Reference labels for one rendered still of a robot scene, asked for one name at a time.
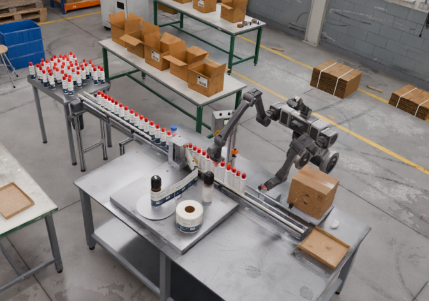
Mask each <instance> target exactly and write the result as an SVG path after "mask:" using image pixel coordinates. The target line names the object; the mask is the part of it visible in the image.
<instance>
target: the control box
mask: <svg viewBox="0 0 429 301"><path fill-rule="evenodd" d="M228 112H230V115H227V114H228ZM231 112H232V110H225V111H215V112H213V113H212V121H211V132H212V134H213V136H214V137H215V136H216V134H217V132H220V130H222V129H223V126H225V125H223V122H224V119H230V118H231V117H232V114H231ZM220 113H222V116H219V114H220ZM233 132H234V128H233V129H232V131H231V132H230V134H229V136H230V135H233Z"/></svg>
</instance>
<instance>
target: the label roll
mask: <svg viewBox="0 0 429 301"><path fill-rule="evenodd" d="M203 210H204V209H203V206H202V205H201V204H200V203H199V202H196V201H194V200H185V201H182V202H181V203H179V204H178V205H177V207H176V226H177V228H178V229H179V230H180V231H182V232H185V233H194V232H196V231H198V230H200V229H201V227H202V218H203Z"/></svg>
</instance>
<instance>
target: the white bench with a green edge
mask: <svg viewBox="0 0 429 301"><path fill-rule="evenodd" d="M11 182H14V183H15V184H16V185H18V187H19V188H21V190H23V191H24V192H25V193H26V194H27V195H28V196H30V197H31V199H32V200H33V201H34V203H35V205H33V206H32V207H30V208H28V209H26V210H25V211H23V212H21V213H19V214H17V215H16V216H13V217H11V218H9V219H7V220H6V219H5V218H4V217H3V216H2V215H1V214H0V239H1V238H3V237H5V236H7V235H9V234H11V233H13V232H15V231H17V230H19V229H21V228H23V227H25V226H28V225H30V224H32V223H34V222H36V221H38V220H40V219H43V218H45V222H46V225H47V231H48V235H49V240H50V246H51V249H52V255H53V258H51V259H49V260H47V261H45V262H43V263H42V264H40V265H38V266H36V267H35V268H32V269H31V270H29V271H27V272H25V273H22V272H21V271H20V269H19V268H18V266H17V265H16V263H15V262H14V260H13V259H12V257H11V256H10V255H9V253H8V252H7V250H6V249H5V247H4V246H3V245H2V243H1V241H0V250H1V251H2V252H3V254H4V255H5V257H6V259H7V260H8V261H9V263H10V265H11V266H12V267H13V269H14V271H15V272H16V273H17V275H18V277H16V278H14V279H12V280H11V281H8V282H7V283H5V284H3V285H1V286H0V292H2V291H4V290H6V289H8V288H9V287H11V286H13V285H15V284H17V283H19V282H21V281H22V280H24V279H26V278H28V277H29V276H31V275H33V274H35V273H37V272H39V271H40V270H42V269H44V268H45V267H47V266H49V265H51V264H53V263H55V267H56V270H57V273H61V272H62V271H63V264H62V261H61V255H60V251H59V245H58V241H57V235H56V229H55V226H54V220H53V216H52V213H53V212H55V211H57V210H58V206H57V205H56V204H55V203H54V202H53V201H52V200H51V199H50V198H49V196H48V195H47V194H46V193H45V192H44V190H43V189H42V188H41V187H40V186H39V185H38V184H37V183H36V182H35V181H34V179H33V178H32V177H31V176H30V174H28V173H27V172H26V171H25V169H24V168H23V167H22V166H21V165H20V163H19V162H18V161H17V160H16V159H15V158H14V157H13V156H12V155H11V153H10V152H9V151H8V150H7V149H6V147H5V146H4V145H3V144H2V143H1V142H0V187H3V186H5V185H7V184H9V183H11Z"/></svg>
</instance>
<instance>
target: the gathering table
mask: <svg viewBox="0 0 429 301"><path fill-rule="evenodd" d="M35 75H36V80H33V79H31V75H27V82H29V83H30V84H31V85H32V87H33V94H34V100H35V103H36V110H37V114H38V120H39V123H40V130H41V136H42V140H43V143H47V142H48V141H47V137H46V133H45V126H44V123H43V116H42V112H41V106H40V99H39V95H38V89H39V90H41V91H42V92H44V93H45V94H47V95H49V96H50V97H51V98H53V99H55V100H56V101H58V102H60V103H61V104H63V106H64V114H65V119H66V127H67V132H68V140H69V144H70V153H71V161H72V165H73V166H75V165H77V163H76V162H77V160H76V155H75V147H74V142H73V133H72V125H71V122H70V121H69V120H68V116H69V115H70V111H69V106H68V104H69V103H70V102H71V101H73V100H75V99H76V98H79V97H80V96H78V94H80V95H82V96H83V95H86V94H85V93H84V91H85V92H87V93H88V94H90V95H92V94H95V93H97V92H98V91H103V92H104V94H107V97H108V92H107V89H108V88H109V87H111V86H110V85H111V84H110V80H108V79H106V78H105V85H101V83H99V82H98V85H94V82H93V81H92V78H90V77H89V78H90V80H87V84H86V85H83V84H82V88H81V89H78V88H77V86H73V87H74V96H69V93H68V94H64V92H63V87H62V85H57V84H55V87H56V89H55V90H51V89H50V87H48V88H45V87H44V85H42V84H41V82H39V81H38V76H37V73H35ZM37 88H38V89H37ZM86 96H88V95H86ZM106 131H107V144H108V146H107V147H112V140H111V131H110V126H109V125H108V124H107V123H106Z"/></svg>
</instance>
